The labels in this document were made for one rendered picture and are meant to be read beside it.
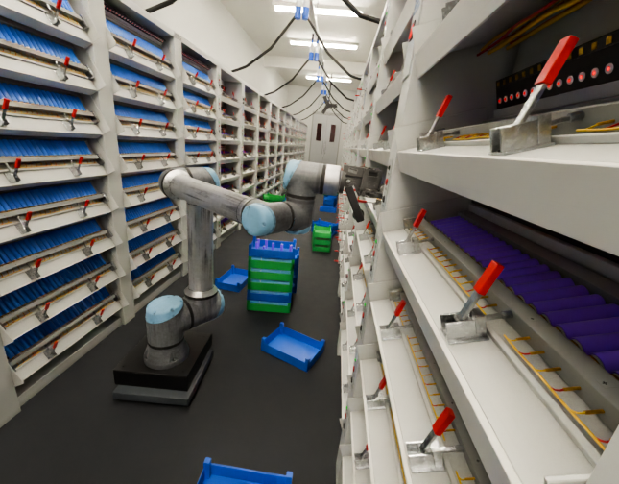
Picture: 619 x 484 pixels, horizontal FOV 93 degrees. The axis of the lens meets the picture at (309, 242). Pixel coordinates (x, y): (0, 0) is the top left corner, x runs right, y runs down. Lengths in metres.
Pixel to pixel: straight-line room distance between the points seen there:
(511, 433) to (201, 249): 1.26
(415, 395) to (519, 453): 0.30
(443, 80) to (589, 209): 0.57
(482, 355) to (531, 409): 0.06
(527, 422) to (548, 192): 0.17
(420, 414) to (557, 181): 0.39
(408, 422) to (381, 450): 0.21
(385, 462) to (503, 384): 0.43
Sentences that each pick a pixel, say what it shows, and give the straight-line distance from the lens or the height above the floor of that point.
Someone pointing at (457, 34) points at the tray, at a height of 1.28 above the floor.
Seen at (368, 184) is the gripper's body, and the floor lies 1.02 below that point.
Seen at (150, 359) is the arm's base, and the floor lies 0.17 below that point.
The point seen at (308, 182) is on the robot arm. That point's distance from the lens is 0.88.
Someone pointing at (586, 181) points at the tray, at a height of 1.11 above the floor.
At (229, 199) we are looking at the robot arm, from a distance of 0.92.
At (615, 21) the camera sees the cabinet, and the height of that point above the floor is 1.30.
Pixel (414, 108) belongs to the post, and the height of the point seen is 1.21.
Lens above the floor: 1.12
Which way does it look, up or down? 18 degrees down
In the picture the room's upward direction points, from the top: 6 degrees clockwise
